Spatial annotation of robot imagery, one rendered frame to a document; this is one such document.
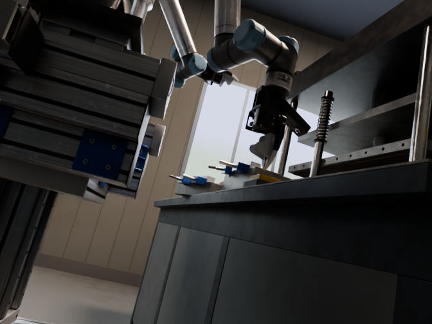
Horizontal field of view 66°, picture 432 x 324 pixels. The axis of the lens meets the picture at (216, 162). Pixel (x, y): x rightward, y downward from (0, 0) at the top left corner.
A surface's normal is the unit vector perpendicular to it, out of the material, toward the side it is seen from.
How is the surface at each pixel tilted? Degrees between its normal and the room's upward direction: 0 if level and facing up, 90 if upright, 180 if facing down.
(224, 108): 90
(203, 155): 90
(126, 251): 90
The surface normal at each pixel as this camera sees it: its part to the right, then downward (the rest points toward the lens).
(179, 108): 0.19, -0.17
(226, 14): -0.12, -0.06
